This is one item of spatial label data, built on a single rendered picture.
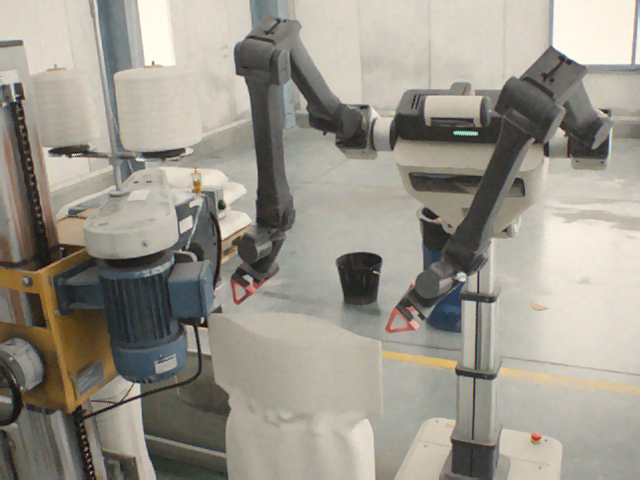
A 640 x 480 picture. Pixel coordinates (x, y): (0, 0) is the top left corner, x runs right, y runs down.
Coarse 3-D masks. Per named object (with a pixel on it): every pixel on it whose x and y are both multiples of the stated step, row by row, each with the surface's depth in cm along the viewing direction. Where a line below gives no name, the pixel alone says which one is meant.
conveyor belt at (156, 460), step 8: (0, 416) 255; (152, 456) 228; (160, 456) 228; (152, 464) 224; (160, 464) 224; (168, 464) 224; (176, 464) 224; (184, 464) 223; (192, 464) 223; (160, 472) 220; (168, 472) 220; (176, 472) 220; (184, 472) 220; (192, 472) 219; (200, 472) 219; (208, 472) 219; (216, 472) 219
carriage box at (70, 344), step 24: (72, 216) 164; (72, 240) 147; (72, 264) 137; (24, 288) 131; (48, 288) 130; (48, 312) 131; (72, 312) 137; (96, 312) 144; (0, 336) 139; (24, 336) 136; (48, 336) 133; (72, 336) 138; (96, 336) 145; (48, 360) 135; (72, 360) 138; (96, 360) 145; (48, 384) 138; (72, 384) 139; (72, 408) 139
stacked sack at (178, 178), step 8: (160, 168) 534; (168, 168) 534; (176, 168) 534; (168, 176) 512; (176, 176) 509; (184, 176) 506; (208, 176) 508; (216, 176) 515; (224, 176) 524; (176, 184) 499; (184, 184) 497; (192, 184) 494; (208, 184) 502; (216, 184) 511
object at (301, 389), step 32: (224, 320) 174; (256, 320) 176; (288, 320) 175; (320, 320) 170; (224, 352) 178; (256, 352) 166; (288, 352) 161; (320, 352) 160; (352, 352) 160; (224, 384) 181; (256, 384) 170; (288, 384) 164; (320, 384) 163; (352, 384) 163; (256, 416) 172; (288, 416) 166; (320, 416) 165; (352, 416) 165; (256, 448) 174; (288, 448) 168; (320, 448) 164; (352, 448) 164
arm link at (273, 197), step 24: (240, 72) 138; (264, 72) 138; (288, 72) 136; (264, 96) 138; (264, 120) 142; (264, 144) 145; (264, 168) 149; (264, 192) 154; (288, 192) 156; (264, 216) 158
